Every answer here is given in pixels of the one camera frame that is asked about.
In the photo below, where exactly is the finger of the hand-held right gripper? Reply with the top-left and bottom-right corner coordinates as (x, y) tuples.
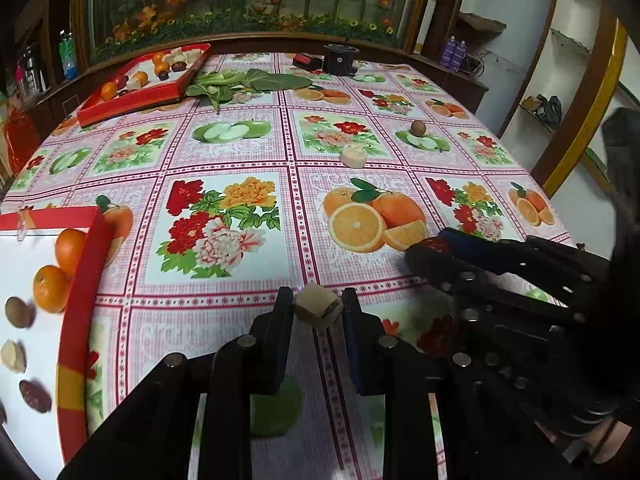
(406, 247), (587, 361)
(440, 228), (612, 288)

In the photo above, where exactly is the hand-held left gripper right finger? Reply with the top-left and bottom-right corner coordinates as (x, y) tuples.
(341, 287), (563, 480)

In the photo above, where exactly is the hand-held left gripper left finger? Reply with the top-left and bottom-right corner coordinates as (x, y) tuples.
(57, 287), (294, 480)

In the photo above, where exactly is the beige candy cube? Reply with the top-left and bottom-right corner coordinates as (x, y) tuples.
(293, 282), (343, 330)

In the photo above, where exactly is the large red tray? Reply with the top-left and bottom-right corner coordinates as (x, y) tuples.
(0, 206), (118, 480)

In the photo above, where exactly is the person's right hand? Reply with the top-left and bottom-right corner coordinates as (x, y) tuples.
(590, 419), (637, 467)

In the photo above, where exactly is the black green tool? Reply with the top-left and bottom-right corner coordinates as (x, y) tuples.
(520, 92), (564, 133)

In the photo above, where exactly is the floral tablecloth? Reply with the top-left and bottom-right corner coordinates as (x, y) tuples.
(0, 52), (573, 480)

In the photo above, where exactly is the black round device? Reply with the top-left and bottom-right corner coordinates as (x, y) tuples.
(322, 37), (360, 77)

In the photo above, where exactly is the small red black box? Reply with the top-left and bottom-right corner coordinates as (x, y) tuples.
(292, 52), (326, 72)

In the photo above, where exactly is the large green leaf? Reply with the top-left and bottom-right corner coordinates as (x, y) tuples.
(245, 67), (313, 92)

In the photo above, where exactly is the green bok choy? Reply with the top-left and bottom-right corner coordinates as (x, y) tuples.
(185, 71), (251, 111)

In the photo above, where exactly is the small red tray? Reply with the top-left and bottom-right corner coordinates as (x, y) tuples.
(76, 42), (212, 128)

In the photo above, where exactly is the floral bamboo mural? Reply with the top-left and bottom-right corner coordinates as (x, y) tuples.
(87, 0), (426, 58)

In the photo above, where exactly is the red plastic bag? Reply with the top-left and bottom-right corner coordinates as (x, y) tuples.
(2, 110), (41, 176)

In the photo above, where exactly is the green water bottle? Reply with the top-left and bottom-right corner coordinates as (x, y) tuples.
(59, 30), (78, 81)

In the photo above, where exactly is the black thermos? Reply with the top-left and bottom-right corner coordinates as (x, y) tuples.
(22, 45), (45, 95)

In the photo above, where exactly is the white wall shelf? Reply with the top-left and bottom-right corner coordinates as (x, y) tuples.
(457, 0), (608, 141)

